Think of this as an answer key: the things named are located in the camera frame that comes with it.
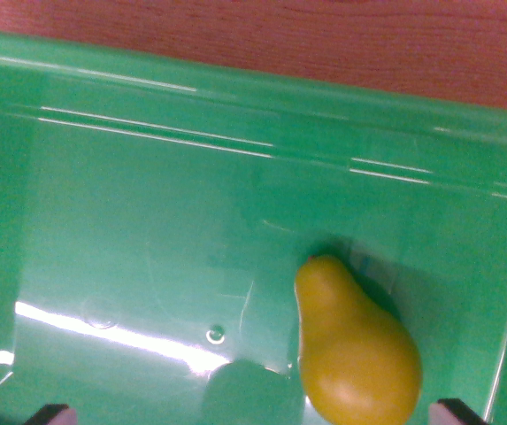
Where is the yellow-green toy pear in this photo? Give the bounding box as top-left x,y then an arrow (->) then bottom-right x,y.
294,254 -> 424,425

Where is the green plastic bin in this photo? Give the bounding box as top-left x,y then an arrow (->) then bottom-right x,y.
0,27 -> 507,425

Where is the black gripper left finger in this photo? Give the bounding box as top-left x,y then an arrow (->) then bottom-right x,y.
24,404 -> 79,425

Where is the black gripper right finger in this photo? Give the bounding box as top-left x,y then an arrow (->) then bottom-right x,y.
427,398 -> 488,425

